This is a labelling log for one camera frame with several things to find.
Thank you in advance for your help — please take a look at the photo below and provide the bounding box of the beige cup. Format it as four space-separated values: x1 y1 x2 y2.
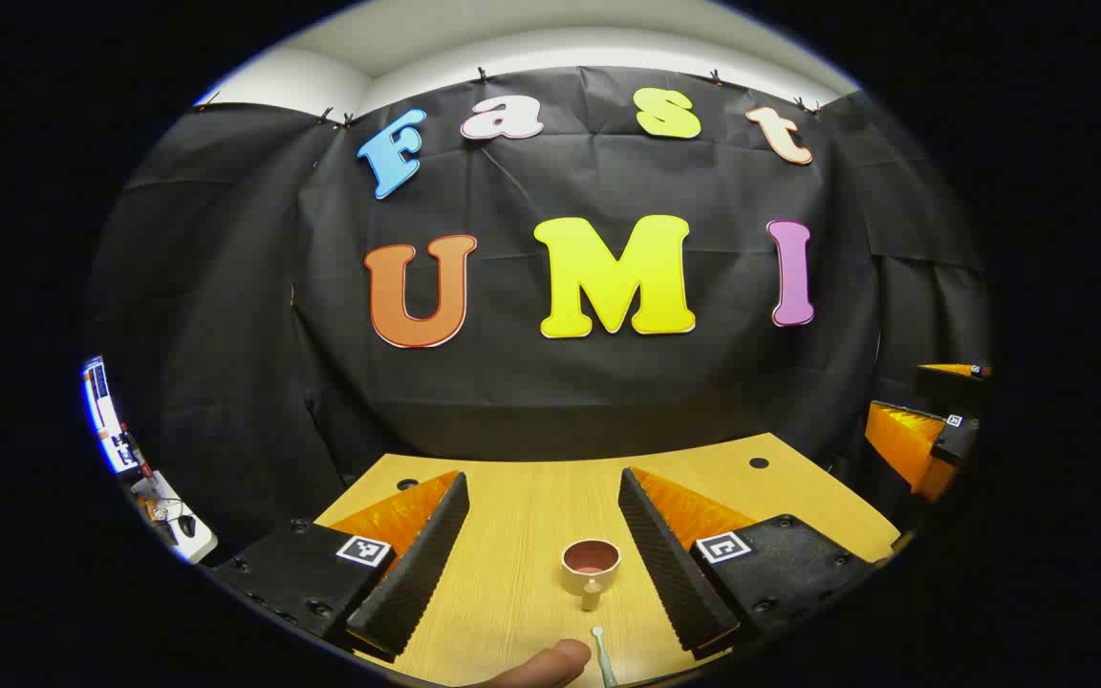
560 538 622 613

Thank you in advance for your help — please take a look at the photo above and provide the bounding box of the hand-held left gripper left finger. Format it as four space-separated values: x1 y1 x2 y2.
211 470 471 662

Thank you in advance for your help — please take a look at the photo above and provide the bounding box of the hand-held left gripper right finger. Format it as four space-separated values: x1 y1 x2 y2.
617 466 896 660

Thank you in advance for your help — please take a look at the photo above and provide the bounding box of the white side desk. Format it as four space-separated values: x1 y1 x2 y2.
130 468 219 565

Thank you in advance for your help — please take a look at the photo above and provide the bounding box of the black backdrop cloth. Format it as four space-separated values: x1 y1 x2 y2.
87 65 991 565

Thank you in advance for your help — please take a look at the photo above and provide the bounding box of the white toothbrush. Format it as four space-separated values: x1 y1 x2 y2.
591 626 620 688

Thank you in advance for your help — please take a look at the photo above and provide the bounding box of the computer monitor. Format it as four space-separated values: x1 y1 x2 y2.
82 355 142 476

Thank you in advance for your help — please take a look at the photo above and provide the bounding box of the wooden desktop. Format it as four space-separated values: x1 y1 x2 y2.
313 432 903 688

